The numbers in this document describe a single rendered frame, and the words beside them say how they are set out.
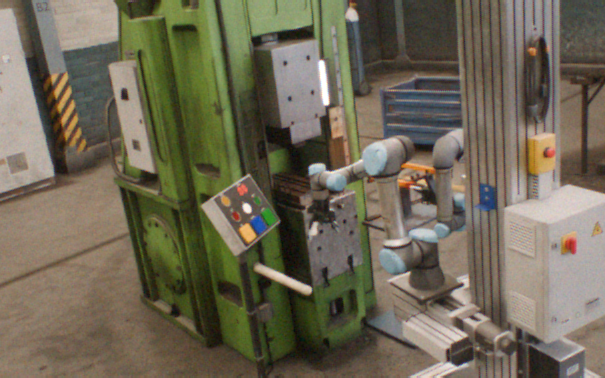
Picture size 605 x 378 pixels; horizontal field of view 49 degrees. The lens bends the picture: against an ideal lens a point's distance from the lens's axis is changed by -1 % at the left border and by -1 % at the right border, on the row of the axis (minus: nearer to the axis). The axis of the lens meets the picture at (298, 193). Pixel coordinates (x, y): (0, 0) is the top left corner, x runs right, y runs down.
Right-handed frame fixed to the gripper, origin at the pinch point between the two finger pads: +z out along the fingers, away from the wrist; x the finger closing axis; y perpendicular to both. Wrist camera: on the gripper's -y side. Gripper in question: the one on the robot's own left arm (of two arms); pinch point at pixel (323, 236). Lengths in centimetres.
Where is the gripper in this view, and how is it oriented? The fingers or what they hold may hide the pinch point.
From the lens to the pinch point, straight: 312.7
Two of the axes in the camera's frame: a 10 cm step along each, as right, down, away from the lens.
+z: 1.3, 9.4, 3.3
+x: 8.7, -2.6, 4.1
